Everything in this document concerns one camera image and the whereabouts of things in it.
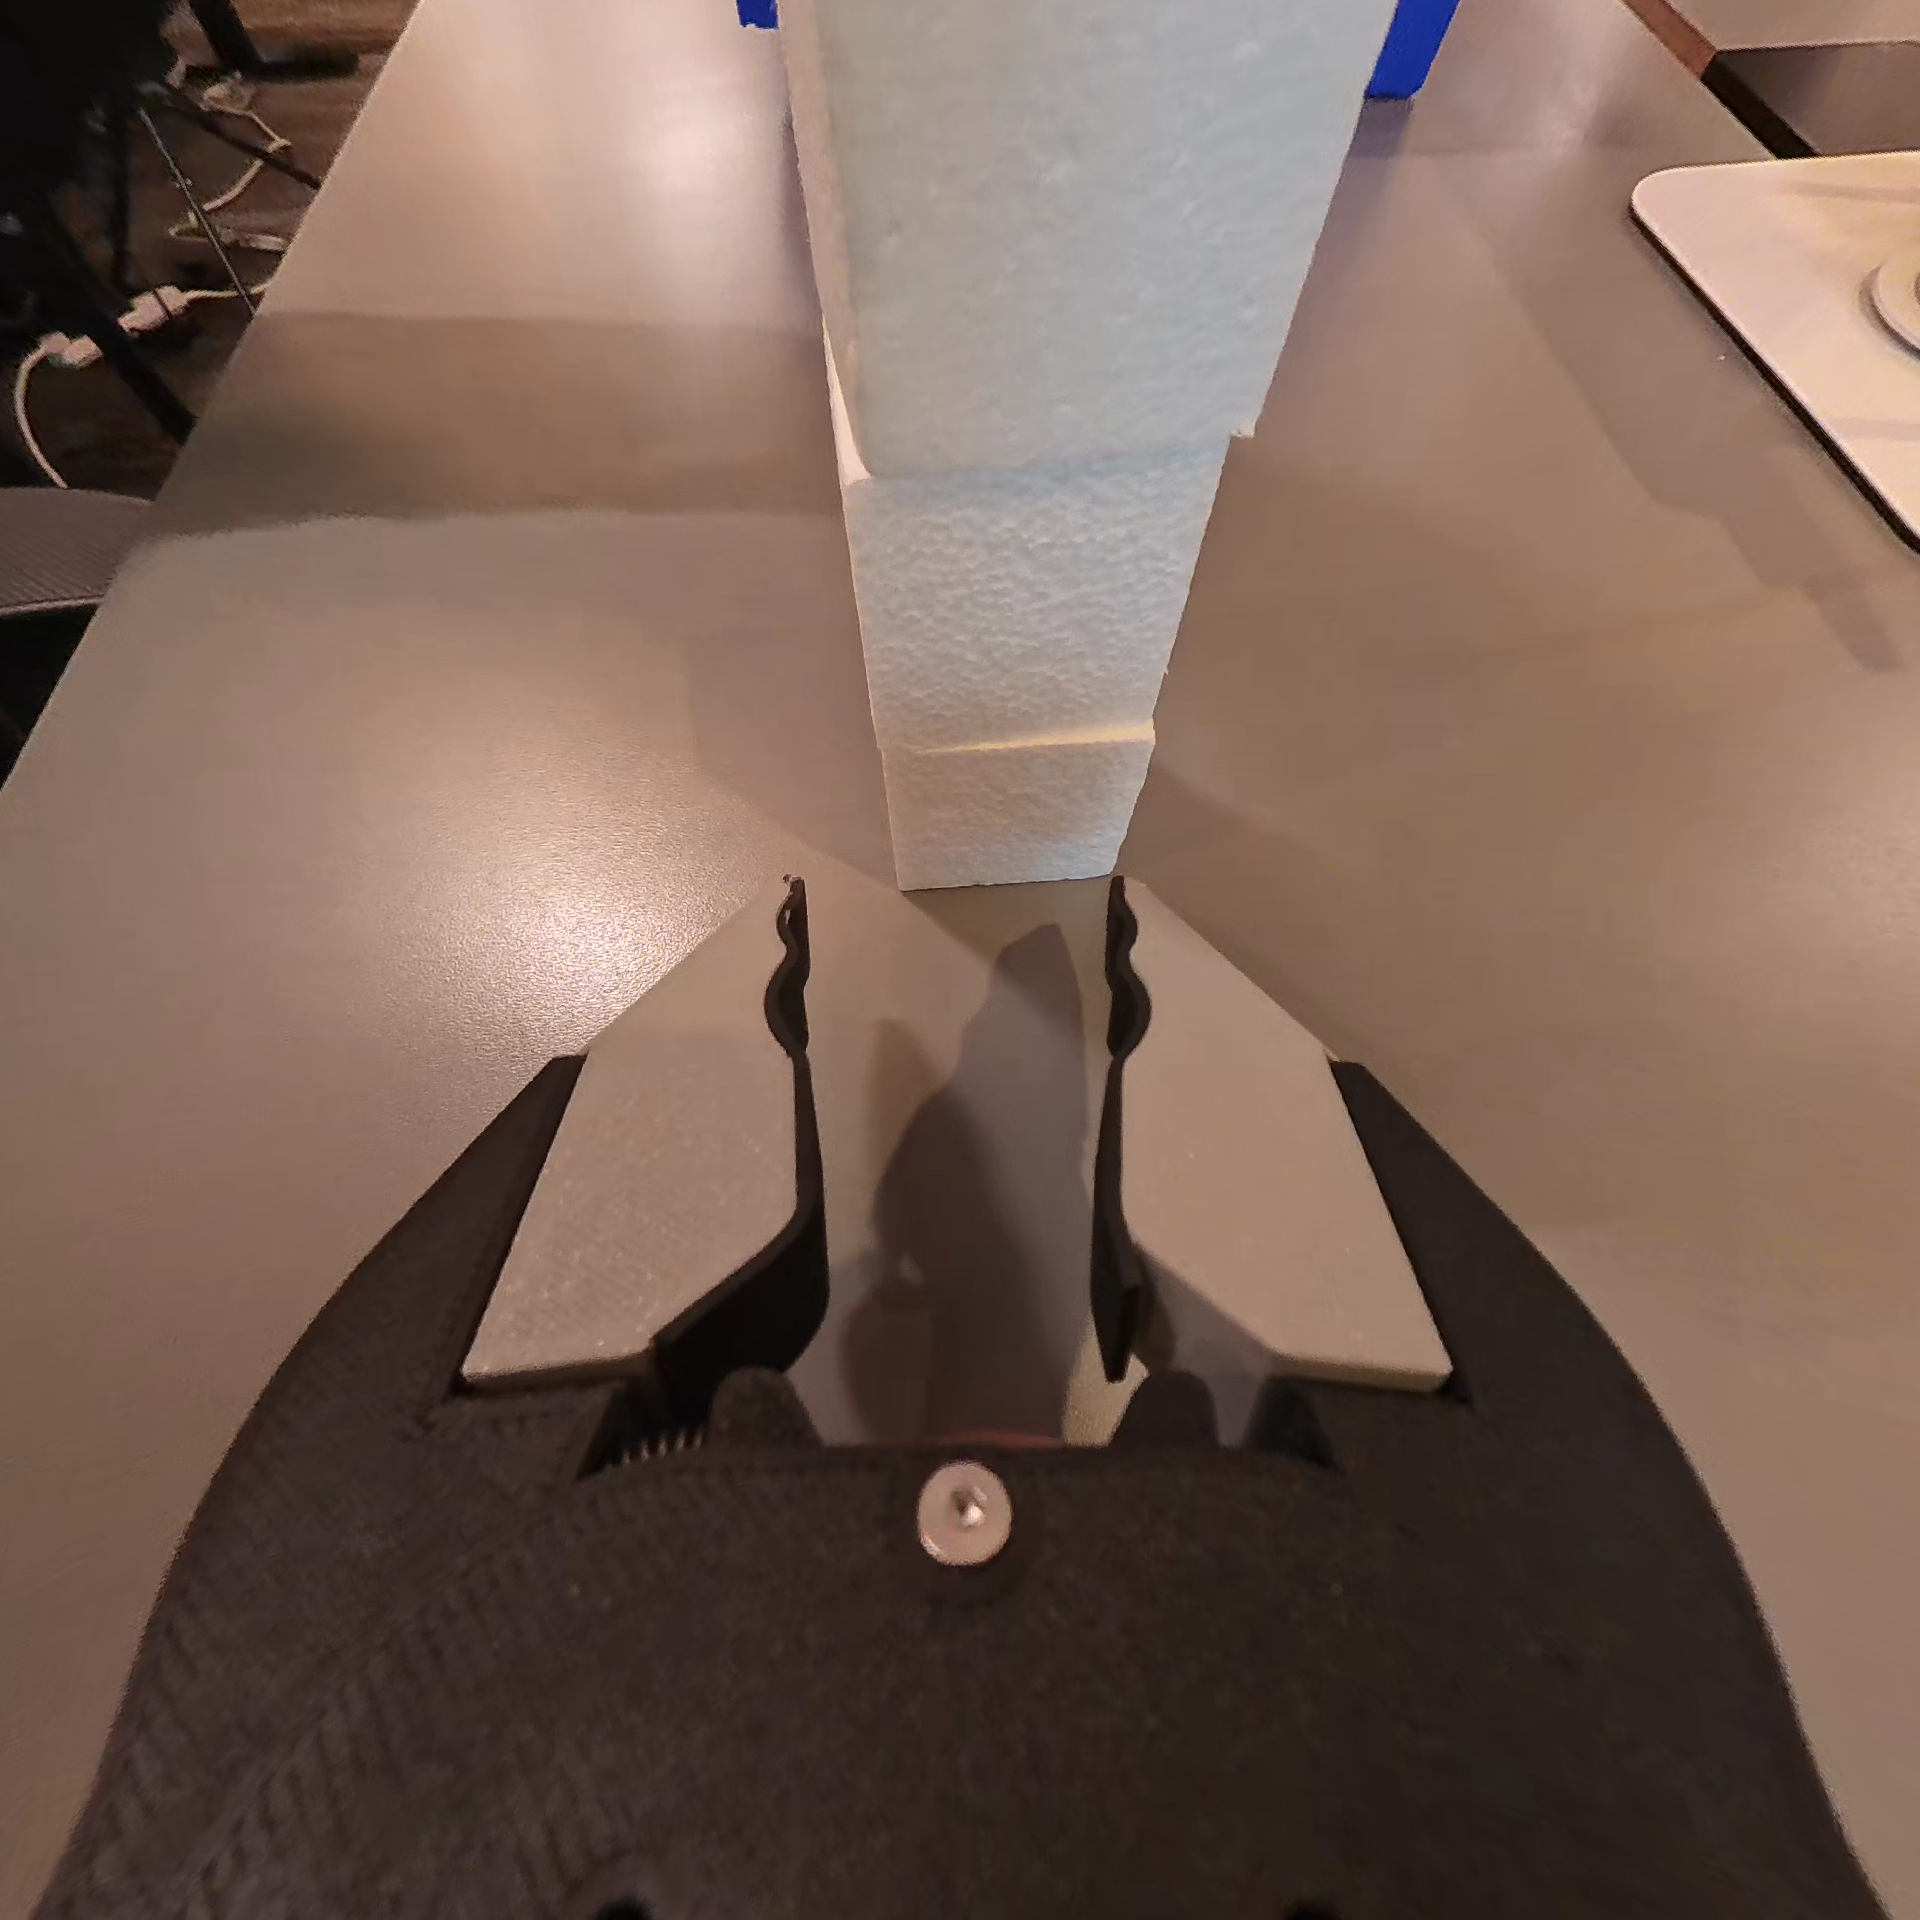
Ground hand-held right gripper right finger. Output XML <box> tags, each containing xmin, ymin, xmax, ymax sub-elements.
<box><xmin>1095</xmin><ymin>875</ymin><xmax>1453</xmax><ymax>1391</ymax></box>

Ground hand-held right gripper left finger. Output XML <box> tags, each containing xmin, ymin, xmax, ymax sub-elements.
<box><xmin>451</xmin><ymin>875</ymin><xmax>832</xmax><ymax>1400</ymax></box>

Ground white foam cube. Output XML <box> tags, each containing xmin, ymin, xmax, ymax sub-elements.
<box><xmin>820</xmin><ymin>322</ymin><xmax>1261</xmax><ymax>753</ymax></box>
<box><xmin>779</xmin><ymin>0</ymin><xmax>1399</xmax><ymax>485</ymax></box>
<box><xmin>875</xmin><ymin>719</ymin><xmax>1161</xmax><ymax>897</ymax></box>

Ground grey mesh chair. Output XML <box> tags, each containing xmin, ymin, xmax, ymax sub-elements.
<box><xmin>0</xmin><ymin>488</ymin><xmax>152</xmax><ymax>781</ymax></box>

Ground white adjustable stand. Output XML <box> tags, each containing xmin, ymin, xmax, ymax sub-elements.
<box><xmin>1627</xmin><ymin>150</ymin><xmax>1920</xmax><ymax>551</ymax></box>

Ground blue plastic bin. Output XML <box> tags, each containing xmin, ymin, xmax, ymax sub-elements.
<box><xmin>735</xmin><ymin>0</ymin><xmax>1449</xmax><ymax>104</ymax></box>

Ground black rectangular desk plate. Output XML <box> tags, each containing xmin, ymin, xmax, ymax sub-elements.
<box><xmin>1706</xmin><ymin>45</ymin><xmax>1920</xmax><ymax>160</ymax></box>

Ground white cable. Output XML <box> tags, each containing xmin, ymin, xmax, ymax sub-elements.
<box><xmin>8</xmin><ymin>272</ymin><xmax>272</xmax><ymax>488</ymax></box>

